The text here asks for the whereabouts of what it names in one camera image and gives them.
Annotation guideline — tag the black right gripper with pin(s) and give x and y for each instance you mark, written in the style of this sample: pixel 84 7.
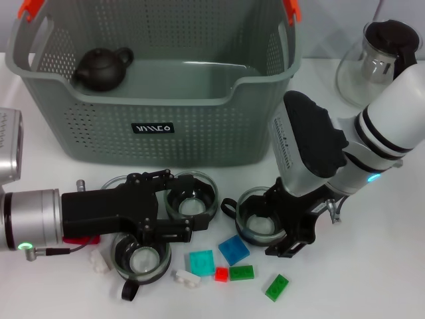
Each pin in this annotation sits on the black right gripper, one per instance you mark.
pixel 302 212

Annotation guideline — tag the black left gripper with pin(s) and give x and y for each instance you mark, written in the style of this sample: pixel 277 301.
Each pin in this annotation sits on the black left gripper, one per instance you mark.
pixel 103 211

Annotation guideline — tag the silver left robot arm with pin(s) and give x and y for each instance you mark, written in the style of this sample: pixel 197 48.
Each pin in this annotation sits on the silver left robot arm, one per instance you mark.
pixel 33 217

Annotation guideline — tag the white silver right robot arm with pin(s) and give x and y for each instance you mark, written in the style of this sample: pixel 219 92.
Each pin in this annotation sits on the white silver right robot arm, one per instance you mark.
pixel 388 113

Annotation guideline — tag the grey perforated plastic storage bin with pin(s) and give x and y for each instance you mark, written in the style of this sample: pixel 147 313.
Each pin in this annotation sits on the grey perforated plastic storage bin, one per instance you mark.
pixel 199 133

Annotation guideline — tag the blue square toy brick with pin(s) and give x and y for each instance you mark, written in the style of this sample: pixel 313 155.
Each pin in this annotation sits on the blue square toy brick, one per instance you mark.
pixel 233 250

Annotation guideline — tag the green two-stud toy brick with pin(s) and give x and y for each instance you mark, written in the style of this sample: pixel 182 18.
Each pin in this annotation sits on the green two-stud toy brick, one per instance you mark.
pixel 277 287
pixel 241 272

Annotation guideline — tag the cyan square toy brick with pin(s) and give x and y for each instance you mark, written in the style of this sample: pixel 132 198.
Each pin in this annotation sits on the cyan square toy brick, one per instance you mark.
pixel 201 262

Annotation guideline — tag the white toy brick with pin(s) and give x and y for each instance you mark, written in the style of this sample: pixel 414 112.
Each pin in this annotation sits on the white toy brick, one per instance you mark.
pixel 99 260
pixel 186 278

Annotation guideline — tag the small red toy brick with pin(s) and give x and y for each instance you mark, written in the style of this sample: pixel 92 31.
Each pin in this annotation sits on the small red toy brick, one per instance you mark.
pixel 221 274

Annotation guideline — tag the dark red long toy brick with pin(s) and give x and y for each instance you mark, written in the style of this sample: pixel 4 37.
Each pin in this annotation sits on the dark red long toy brick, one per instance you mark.
pixel 89 240

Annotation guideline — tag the silver plug on left gripper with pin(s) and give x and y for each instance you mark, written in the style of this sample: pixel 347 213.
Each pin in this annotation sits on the silver plug on left gripper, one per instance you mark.
pixel 80 185

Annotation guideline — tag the dark clay teapot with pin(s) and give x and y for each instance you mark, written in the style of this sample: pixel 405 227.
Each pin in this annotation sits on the dark clay teapot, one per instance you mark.
pixel 99 69

